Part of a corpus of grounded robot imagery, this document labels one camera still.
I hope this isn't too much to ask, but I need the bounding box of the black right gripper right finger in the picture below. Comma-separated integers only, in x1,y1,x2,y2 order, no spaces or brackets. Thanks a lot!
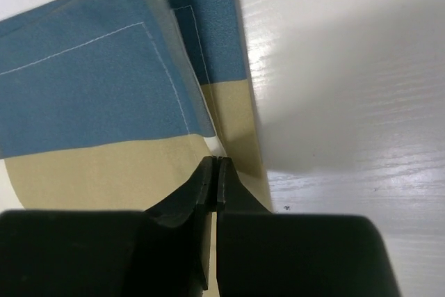
216,158,400,296

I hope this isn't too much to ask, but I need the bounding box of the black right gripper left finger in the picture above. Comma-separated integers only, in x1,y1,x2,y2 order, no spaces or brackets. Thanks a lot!
1,156,213,296

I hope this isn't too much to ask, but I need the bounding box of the blue beige striped placemat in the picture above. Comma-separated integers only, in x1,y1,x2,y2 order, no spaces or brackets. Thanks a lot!
0,0,275,214

